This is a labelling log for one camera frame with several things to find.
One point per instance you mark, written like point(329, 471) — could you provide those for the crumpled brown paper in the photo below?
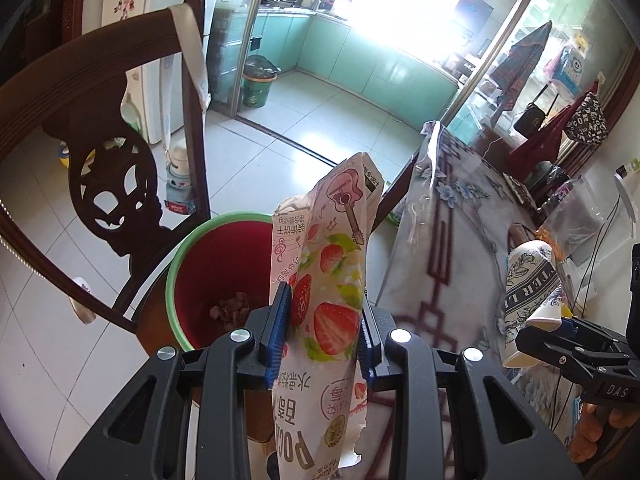
point(232, 310)

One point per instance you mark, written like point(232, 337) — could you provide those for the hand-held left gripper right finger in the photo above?
point(367, 347)

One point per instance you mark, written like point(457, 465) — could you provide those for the dark carved wooden chair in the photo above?
point(100, 60)

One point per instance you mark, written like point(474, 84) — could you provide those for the blue wall appliance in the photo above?
point(472, 12)

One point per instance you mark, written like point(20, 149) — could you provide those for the person's right hand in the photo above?
point(592, 435)

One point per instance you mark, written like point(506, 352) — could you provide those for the patterned hanging cloth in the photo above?
point(522, 65)

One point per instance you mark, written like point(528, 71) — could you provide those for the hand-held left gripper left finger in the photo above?
point(277, 325)

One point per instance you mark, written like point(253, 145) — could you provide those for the brown snack packet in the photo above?
point(522, 237)

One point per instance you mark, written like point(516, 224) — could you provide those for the red bin with green rim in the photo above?
point(220, 265)

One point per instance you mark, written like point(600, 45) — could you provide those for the black handbag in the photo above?
point(530, 119)

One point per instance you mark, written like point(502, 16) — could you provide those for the green bucket with bag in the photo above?
point(259, 85)

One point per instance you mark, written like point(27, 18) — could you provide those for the teal kitchen cabinets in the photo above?
point(350, 55)

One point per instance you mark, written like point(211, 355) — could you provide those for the glass sliding door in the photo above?
point(232, 35)
point(575, 10)

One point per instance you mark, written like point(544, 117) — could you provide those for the yellow toy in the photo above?
point(65, 155)

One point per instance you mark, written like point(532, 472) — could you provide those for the black white-lettered bag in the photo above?
point(587, 120)

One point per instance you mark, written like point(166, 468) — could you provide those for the clear plastic bag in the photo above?
point(580, 215)

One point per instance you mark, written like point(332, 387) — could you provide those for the strawberry print snack packet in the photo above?
point(325, 310)

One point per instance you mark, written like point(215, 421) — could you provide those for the printed paper cup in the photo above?
point(530, 290)

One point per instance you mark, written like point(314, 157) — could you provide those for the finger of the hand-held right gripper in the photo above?
point(590, 370)
point(567, 327)

